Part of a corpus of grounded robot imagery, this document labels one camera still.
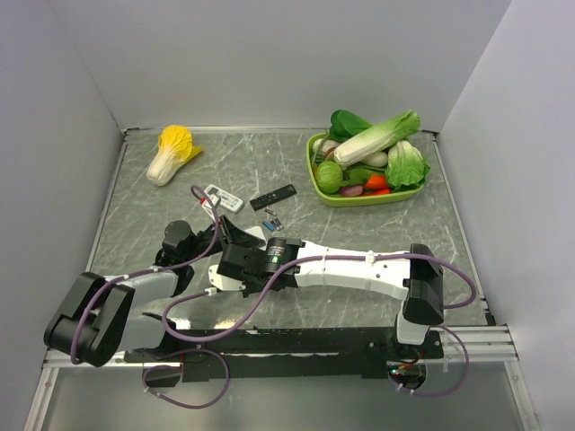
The long green napa cabbage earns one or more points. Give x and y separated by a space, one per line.
377 138

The brown mushroom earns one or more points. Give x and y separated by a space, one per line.
329 156

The dark green spinach leaf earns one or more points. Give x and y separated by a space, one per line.
345 125

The white grey-faced remote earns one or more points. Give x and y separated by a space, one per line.
257 232

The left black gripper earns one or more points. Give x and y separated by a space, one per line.
245 239

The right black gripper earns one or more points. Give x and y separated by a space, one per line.
250 287

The green bok choy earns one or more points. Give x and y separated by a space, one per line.
407 168

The round green cabbage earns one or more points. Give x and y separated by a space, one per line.
329 177

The aluminium frame rail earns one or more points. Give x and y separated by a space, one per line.
483 344

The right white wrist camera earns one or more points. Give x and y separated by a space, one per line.
224 283

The green plastic basket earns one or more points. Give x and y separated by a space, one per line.
359 201

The white radish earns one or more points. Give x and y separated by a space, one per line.
378 159

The purple onion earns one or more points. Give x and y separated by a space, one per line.
351 191

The black slim remote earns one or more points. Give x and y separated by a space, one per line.
272 197

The white air conditioner remote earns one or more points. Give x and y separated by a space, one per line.
224 199

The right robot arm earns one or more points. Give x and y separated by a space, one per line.
414 278

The orange carrot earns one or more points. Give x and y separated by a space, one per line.
376 182

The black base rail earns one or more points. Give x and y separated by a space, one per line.
269 353

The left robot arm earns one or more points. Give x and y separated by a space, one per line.
94 322

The yellow napa cabbage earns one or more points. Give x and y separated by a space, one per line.
175 148

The white garlic bulb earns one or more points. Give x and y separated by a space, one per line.
324 146

